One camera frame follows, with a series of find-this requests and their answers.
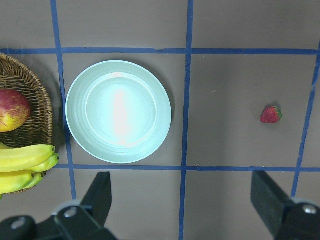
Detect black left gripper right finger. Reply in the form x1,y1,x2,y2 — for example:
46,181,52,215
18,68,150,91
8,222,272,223
250,171,320,240

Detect light green plate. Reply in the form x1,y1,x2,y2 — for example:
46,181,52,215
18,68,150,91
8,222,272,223
65,60,172,164

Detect red apple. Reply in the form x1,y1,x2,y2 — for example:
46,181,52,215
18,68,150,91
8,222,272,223
0,88,31,133

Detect strawberry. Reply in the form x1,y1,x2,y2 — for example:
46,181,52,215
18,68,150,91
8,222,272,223
259,106,282,124

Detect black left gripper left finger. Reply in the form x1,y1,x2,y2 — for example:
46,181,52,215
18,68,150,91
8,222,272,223
54,172,112,240

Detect yellow banana bunch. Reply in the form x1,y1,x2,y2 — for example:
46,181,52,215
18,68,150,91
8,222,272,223
0,143,60,197

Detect wicker basket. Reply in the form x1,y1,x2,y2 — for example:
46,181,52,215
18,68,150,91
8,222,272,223
0,53,53,148

